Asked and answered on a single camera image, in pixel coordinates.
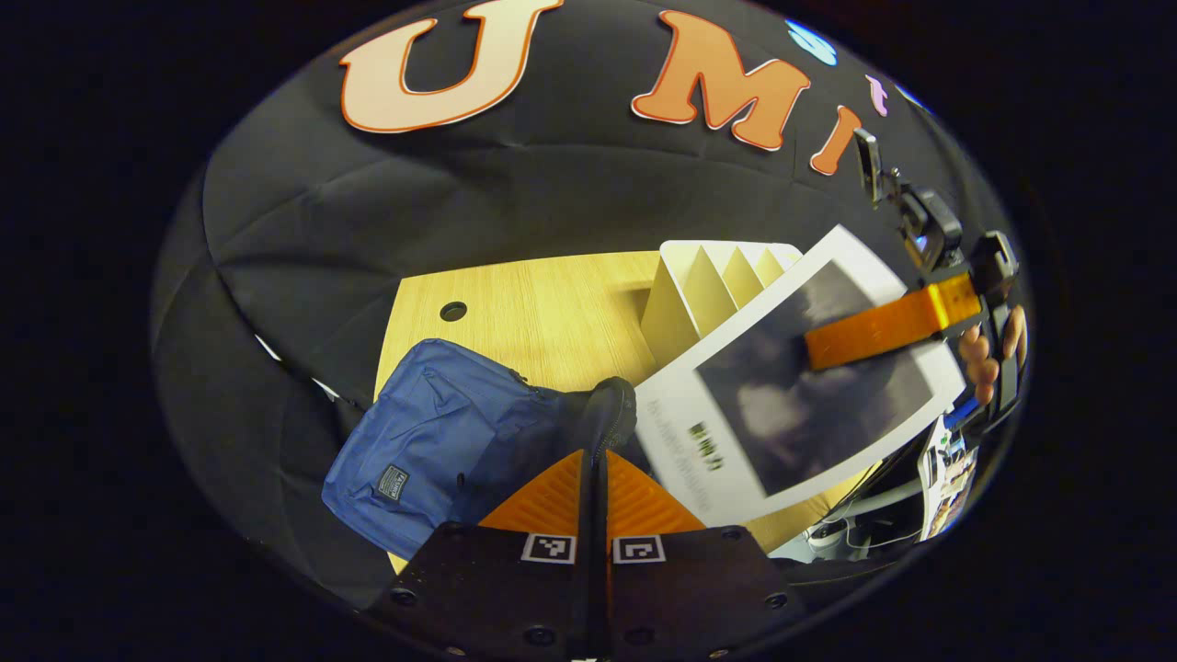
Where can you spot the blue schoolbag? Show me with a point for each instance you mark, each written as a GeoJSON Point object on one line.
{"type": "Point", "coordinates": [432, 432]}

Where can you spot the white bookshelf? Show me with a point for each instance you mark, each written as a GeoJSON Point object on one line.
{"type": "Point", "coordinates": [680, 313]}

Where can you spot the white electronics board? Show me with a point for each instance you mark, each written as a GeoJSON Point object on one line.
{"type": "Point", "coordinates": [952, 478]}

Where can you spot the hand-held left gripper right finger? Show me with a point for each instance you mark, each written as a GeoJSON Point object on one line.
{"type": "Point", "coordinates": [611, 588]}

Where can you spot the white grey book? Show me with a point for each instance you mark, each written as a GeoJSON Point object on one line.
{"type": "Point", "coordinates": [736, 432]}

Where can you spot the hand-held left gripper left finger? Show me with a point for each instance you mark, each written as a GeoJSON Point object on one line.
{"type": "Point", "coordinates": [583, 588]}

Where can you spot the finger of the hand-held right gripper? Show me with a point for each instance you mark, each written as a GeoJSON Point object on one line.
{"type": "Point", "coordinates": [874, 331]}

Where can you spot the black backdrop cloth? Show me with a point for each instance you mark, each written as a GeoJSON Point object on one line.
{"type": "Point", "coordinates": [552, 184]}

